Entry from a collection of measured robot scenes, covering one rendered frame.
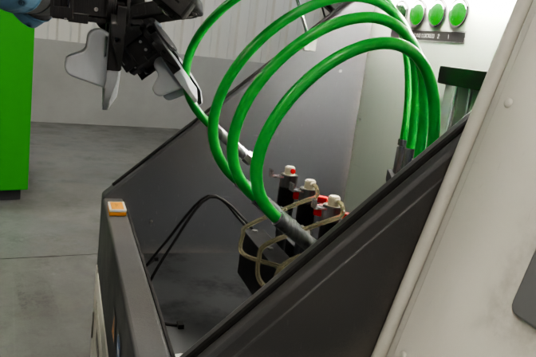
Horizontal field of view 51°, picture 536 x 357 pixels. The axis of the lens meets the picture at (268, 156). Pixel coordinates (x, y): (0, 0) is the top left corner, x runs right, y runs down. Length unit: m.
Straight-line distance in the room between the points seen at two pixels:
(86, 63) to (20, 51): 3.41
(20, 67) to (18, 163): 0.66
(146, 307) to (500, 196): 0.44
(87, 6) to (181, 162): 0.58
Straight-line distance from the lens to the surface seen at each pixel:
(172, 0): 0.67
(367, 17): 0.72
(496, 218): 0.52
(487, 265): 0.51
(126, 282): 0.80
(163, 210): 1.19
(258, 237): 0.92
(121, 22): 0.64
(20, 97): 4.10
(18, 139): 4.15
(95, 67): 0.66
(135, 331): 0.69
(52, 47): 7.27
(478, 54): 0.98
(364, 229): 0.56
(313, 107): 1.23
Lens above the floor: 1.29
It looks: 11 degrees down
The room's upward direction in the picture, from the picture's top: 7 degrees clockwise
